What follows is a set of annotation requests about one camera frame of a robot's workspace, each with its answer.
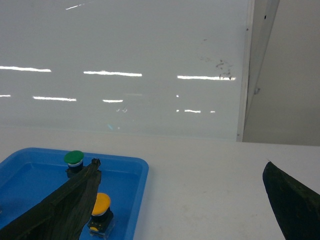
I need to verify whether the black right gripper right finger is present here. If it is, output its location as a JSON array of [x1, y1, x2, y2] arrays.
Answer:
[[262, 162, 320, 240]]

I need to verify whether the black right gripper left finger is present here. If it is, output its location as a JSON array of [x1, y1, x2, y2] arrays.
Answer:
[[0, 158, 102, 240]]

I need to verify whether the blue plastic tray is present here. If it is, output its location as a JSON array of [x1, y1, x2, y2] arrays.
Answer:
[[0, 148, 149, 240]]

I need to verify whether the green push button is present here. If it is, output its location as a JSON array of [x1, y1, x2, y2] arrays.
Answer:
[[63, 150, 84, 178]]

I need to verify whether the white whiteboard panel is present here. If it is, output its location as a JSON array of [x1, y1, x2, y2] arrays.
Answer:
[[0, 0, 281, 143]]

